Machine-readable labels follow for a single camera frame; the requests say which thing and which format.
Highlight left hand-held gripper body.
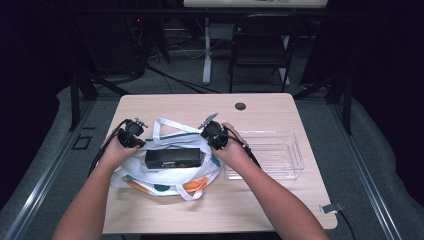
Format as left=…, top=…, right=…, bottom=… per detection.
left=116, top=117, right=149, bottom=150

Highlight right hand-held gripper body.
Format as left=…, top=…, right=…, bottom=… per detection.
left=198, top=112, right=231, bottom=151

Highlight long black box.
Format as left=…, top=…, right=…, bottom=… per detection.
left=144, top=148, right=204, bottom=170

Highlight white tote bag coloured spots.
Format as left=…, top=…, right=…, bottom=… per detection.
left=111, top=118, right=224, bottom=202

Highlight clear plastic tray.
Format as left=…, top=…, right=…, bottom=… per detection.
left=224, top=130, right=306, bottom=181

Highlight person's left hand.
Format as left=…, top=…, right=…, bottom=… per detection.
left=99, top=133, right=142, bottom=169

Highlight person's right hand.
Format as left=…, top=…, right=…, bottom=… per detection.
left=211, top=122, right=257, bottom=174

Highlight black metal stand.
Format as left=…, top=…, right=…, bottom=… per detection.
left=292, top=70, right=355, bottom=136
left=67, top=70, right=132, bottom=133

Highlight background desk with white legs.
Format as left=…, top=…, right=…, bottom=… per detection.
left=182, top=0, right=330, bottom=87

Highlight black folding chair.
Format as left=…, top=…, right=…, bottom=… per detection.
left=227, top=13, right=304, bottom=95

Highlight grey clamp on table edge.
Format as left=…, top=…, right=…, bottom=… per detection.
left=320, top=201, right=345, bottom=215

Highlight left hand-held gripper black cable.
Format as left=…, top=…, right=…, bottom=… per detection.
left=87, top=118, right=133, bottom=177

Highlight hand-held gripper black cable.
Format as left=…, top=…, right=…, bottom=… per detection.
left=216, top=132, right=263, bottom=170
left=87, top=118, right=133, bottom=177

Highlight right hand-held gripper black cable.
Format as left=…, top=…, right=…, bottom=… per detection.
left=216, top=132, right=263, bottom=170

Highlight black floor cable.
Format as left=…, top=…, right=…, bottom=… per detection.
left=145, top=64, right=222, bottom=95

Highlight metal floor rail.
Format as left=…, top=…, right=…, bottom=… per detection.
left=327, top=102, right=405, bottom=240
left=2, top=99, right=98, bottom=240

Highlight black cable of grey clamp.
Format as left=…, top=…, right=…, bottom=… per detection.
left=336, top=209, right=357, bottom=240

